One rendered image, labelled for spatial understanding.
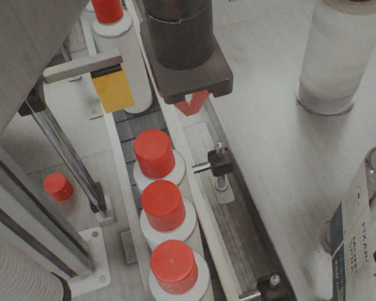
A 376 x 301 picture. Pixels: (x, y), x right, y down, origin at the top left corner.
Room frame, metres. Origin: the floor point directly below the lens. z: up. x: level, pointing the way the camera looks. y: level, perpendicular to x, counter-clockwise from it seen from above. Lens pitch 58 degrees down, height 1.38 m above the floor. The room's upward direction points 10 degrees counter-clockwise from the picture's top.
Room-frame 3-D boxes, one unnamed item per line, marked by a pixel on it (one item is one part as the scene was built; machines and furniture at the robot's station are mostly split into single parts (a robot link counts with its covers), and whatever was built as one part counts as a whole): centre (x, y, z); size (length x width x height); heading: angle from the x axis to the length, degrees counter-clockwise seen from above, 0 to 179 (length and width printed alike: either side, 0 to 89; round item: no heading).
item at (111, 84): (0.26, 0.06, 1.09); 0.03 x 0.01 x 0.06; 99
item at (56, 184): (0.31, 0.20, 0.85); 0.03 x 0.03 x 0.03
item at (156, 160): (0.20, 0.03, 0.98); 0.05 x 0.05 x 0.20
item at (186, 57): (0.28, -0.01, 1.13); 0.10 x 0.07 x 0.07; 8
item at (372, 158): (0.15, -0.17, 0.97); 0.05 x 0.05 x 0.19
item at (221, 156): (0.27, -0.04, 0.89); 0.03 x 0.03 x 0.12; 9
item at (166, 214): (0.15, 0.03, 0.98); 0.05 x 0.05 x 0.20
